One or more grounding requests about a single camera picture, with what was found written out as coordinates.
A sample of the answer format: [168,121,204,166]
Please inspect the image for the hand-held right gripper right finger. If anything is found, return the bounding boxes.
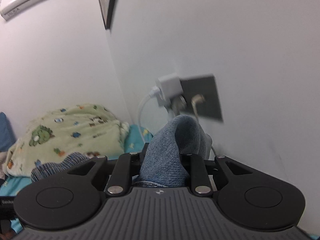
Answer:
[180,152,253,196]

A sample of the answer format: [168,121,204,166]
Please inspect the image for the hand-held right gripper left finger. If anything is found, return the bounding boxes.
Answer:
[67,142,150,196]

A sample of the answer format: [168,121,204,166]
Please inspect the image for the blue denim jeans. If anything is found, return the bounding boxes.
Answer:
[30,115,213,188]

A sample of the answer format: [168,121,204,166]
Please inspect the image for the teal printed bedsheet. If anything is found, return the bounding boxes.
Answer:
[0,124,320,240]

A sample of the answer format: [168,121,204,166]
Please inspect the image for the green printed fleece blanket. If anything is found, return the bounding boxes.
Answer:
[5,103,130,178]

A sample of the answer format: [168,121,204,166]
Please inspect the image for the blue quilted cushion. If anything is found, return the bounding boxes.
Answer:
[0,112,16,153]

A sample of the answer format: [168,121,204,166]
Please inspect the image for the white power adapter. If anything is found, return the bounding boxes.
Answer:
[154,73,185,108]

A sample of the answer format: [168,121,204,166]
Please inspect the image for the white cable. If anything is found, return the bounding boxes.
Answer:
[137,86,218,158]

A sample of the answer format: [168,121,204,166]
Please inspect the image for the beige plug with cable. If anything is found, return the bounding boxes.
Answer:
[191,94,207,121]

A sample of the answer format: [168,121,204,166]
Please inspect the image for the grey wall socket plate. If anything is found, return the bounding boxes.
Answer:
[178,74,224,124]

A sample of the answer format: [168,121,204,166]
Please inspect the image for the black framed wall picture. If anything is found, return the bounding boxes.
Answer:
[94,0,121,30]

